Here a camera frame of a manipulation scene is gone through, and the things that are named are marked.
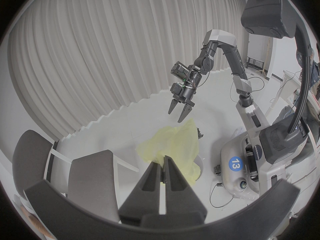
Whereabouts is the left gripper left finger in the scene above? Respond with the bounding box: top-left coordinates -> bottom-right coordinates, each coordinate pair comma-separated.
118,161 -> 164,221

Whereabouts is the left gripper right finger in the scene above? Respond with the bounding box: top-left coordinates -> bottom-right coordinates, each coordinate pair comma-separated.
163,155 -> 208,223

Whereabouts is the black cable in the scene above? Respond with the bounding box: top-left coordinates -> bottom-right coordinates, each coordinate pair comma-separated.
209,183 -> 234,207

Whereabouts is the white chair with grey seat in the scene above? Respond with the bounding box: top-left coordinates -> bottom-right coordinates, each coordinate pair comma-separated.
12,130 -> 139,211

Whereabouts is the yellow plastic bag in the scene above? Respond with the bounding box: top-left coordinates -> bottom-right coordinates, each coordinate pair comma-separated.
136,118 -> 202,184

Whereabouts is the white trash bin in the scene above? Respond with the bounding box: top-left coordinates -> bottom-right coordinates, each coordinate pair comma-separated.
193,155 -> 206,180

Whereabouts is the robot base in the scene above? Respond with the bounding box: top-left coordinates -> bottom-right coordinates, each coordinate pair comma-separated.
214,101 -> 310,202

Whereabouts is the white curtain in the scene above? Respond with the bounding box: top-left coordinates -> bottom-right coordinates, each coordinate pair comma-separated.
7,0 -> 248,142

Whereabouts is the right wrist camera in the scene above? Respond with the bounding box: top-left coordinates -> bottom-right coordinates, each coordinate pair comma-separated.
171,83 -> 184,96

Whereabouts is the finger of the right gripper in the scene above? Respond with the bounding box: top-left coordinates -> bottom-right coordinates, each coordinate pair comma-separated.
177,103 -> 193,123
168,99 -> 180,115

